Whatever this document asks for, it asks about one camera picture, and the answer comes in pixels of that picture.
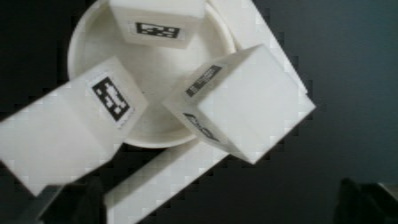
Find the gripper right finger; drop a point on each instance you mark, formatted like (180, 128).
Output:
(367, 203)

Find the white U-shaped fence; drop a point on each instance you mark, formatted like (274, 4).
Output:
(184, 162)

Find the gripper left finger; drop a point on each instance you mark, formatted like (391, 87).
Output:
(68, 204)

